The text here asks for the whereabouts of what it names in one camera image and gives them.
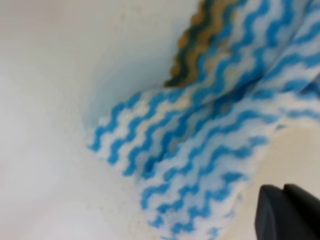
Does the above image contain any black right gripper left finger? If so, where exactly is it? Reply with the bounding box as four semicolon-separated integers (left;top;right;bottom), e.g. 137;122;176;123
254;185;316;240

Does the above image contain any blue white striped rag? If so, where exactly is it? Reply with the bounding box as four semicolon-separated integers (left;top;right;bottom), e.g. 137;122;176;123
89;0;320;240

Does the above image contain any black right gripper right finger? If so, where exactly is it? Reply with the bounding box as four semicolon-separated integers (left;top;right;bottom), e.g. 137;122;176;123
283;184;320;240

